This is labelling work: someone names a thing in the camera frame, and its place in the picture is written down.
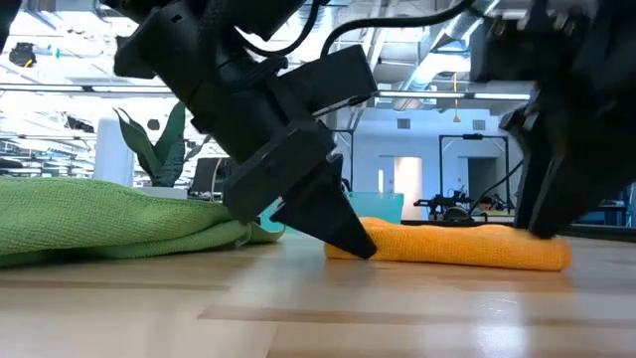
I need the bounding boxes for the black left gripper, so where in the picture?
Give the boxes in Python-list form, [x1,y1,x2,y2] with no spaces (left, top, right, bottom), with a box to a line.
[113,0,344,225]

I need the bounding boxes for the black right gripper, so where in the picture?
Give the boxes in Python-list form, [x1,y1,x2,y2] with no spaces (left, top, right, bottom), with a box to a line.
[499,0,636,241]

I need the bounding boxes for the orange microfiber towel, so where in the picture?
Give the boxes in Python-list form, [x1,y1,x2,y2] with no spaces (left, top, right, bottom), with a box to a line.
[324,217,573,272]

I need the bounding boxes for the green microfiber towel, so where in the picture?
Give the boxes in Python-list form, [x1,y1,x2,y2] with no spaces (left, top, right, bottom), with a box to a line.
[0,177,287,269]

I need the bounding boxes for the teal plastic basket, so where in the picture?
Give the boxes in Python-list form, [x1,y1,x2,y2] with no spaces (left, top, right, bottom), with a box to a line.
[257,191,405,235]

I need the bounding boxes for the black monitor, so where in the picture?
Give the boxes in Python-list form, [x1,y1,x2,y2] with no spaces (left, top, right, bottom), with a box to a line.
[191,157,225,196]

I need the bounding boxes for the ceiling light strip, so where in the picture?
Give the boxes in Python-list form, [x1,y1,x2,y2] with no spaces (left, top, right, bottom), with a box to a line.
[377,90,532,101]
[0,84,173,94]

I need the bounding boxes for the white square pillar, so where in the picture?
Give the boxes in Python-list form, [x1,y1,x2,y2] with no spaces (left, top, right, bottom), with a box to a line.
[93,117,136,188]

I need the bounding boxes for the black hanging device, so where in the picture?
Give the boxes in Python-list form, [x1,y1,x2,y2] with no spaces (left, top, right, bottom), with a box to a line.
[8,42,38,69]

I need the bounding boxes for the black metal frame rig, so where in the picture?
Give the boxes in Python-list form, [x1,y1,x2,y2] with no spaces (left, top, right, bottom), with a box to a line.
[438,132,512,223]

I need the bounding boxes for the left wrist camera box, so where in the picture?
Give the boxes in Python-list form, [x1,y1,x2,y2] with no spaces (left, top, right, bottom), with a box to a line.
[280,43,380,119]

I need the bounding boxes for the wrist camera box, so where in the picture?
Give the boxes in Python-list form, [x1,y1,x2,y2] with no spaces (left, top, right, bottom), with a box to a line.
[280,43,380,119]
[469,4,551,85]

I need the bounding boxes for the yellow hanging cord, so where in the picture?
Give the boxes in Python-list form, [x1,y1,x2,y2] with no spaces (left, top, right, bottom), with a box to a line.
[450,72,462,124]

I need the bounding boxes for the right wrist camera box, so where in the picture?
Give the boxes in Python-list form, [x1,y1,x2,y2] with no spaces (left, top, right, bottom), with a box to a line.
[469,4,551,85]

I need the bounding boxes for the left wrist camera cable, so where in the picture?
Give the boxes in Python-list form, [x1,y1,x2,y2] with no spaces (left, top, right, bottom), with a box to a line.
[320,0,478,57]

